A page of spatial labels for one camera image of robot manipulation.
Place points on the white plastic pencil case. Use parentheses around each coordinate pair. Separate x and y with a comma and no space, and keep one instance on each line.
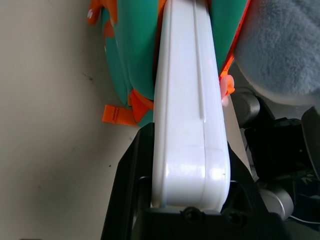
(185,112)

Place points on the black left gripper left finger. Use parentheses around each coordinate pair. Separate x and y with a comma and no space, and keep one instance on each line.
(130,175)

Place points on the dark grey robot leg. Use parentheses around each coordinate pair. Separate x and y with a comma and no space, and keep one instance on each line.
(247,110)
(277,203)

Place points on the grey white plush toy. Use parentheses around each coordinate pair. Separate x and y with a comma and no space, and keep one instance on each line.
(280,45)

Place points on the dark grey right robot leg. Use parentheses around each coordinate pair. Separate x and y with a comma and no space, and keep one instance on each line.
(247,110)

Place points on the teal and orange backpack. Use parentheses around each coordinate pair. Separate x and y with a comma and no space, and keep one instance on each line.
(135,50)

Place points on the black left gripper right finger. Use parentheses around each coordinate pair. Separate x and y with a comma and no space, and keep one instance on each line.
(240,180)

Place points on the dark grey left robot leg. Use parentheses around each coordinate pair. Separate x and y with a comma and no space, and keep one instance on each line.
(277,203)

